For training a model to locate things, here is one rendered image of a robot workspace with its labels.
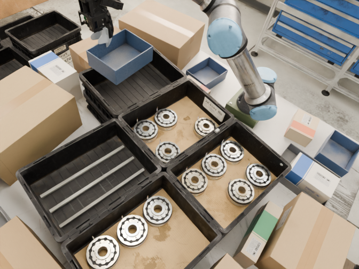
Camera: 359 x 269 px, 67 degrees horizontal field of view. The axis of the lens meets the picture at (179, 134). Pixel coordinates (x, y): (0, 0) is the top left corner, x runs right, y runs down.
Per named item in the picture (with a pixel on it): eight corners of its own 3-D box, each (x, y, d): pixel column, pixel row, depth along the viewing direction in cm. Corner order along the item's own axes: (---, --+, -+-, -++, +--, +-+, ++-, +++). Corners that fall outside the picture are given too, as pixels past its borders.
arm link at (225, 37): (278, 95, 129) (233, -4, 92) (281, 120, 120) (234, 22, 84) (253, 102, 134) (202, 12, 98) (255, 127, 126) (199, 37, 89)
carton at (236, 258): (257, 210, 117) (263, 205, 112) (270, 218, 115) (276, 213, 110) (232, 258, 104) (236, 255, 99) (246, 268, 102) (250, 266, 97)
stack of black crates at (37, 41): (67, 57, 237) (54, 8, 200) (91, 74, 228) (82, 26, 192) (26, 80, 216) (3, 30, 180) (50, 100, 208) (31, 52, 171)
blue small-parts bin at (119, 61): (125, 42, 114) (125, 28, 108) (152, 60, 110) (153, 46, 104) (88, 65, 103) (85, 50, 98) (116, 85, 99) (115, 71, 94)
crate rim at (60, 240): (116, 120, 110) (115, 116, 108) (163, 172, 99) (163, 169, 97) (15, 175, 91) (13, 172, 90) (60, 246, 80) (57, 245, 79)
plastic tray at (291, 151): (266, 172, 128) (270, 167, 124) (286, 147, 138) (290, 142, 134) (318, 211, 119) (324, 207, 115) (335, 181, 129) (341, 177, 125)
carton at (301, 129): (292, 117, 151) (298, 108, 145) (312, 127, 148) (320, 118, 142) (283, 136, 142) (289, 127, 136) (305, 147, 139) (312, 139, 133)
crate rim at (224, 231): (234, 120, 117) (236, 117, 115) (291, 169, 106) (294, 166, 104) (163, 172, 99) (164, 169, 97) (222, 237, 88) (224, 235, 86)
